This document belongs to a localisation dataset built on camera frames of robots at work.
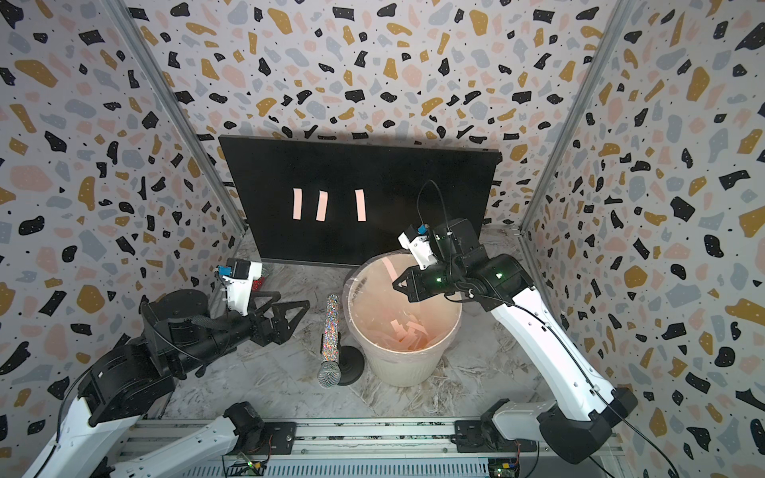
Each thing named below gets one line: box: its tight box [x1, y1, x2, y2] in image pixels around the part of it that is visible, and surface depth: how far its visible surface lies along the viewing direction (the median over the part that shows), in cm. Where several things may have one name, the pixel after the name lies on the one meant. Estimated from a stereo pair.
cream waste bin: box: [342, 250, 463, 388], surface depth 75 cm
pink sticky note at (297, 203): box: [292, 187, 303, 221], surface depth 73 cm
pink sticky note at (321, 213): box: [315, 190, 329, 223], surface depth 73 cm
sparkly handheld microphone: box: [316, 293, 342, 390], surface depth 69 cm
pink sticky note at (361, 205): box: [354, 189, 367, 223], surface depth 73 cm
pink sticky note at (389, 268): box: [381, 256, 399, 282], surface depth 65 cm
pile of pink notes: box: [390, 318, 429, 350], surface depth 85 cm
